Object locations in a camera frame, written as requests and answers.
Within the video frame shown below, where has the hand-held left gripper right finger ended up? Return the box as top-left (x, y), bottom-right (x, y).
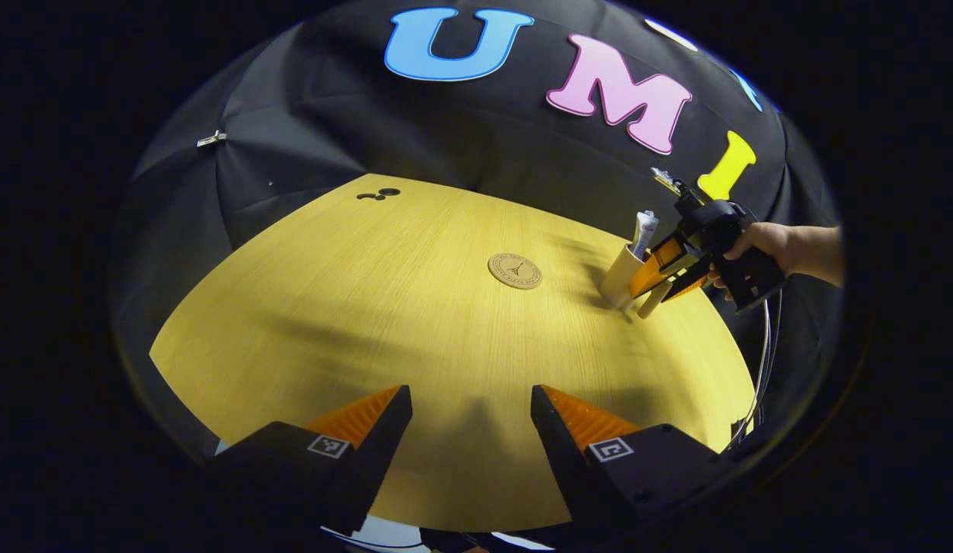
top-left (531, 385), bottom-right (726, 538)

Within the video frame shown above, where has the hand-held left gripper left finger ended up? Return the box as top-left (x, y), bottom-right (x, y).
top-left (207, 385), bottom-right (413, 538)

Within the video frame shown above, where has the white toothpaste tube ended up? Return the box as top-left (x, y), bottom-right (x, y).
top-left (631, 210), bottom-right (660, 260)

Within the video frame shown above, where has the beige cup with handle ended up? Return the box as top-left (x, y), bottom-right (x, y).
top-left (599, 243), bottom-right (674, 320)

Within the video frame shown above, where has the round cork coaster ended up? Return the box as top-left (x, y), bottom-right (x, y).
top-left (488, 253), bottom-right (544, 290)

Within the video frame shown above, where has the black backdrop cloth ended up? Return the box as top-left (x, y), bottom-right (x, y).
top-left (111, 0), bottom-right (842, 431)

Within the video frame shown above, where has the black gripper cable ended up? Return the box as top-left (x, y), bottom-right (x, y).
top-left (726, 298), bottom-right (784, 454)

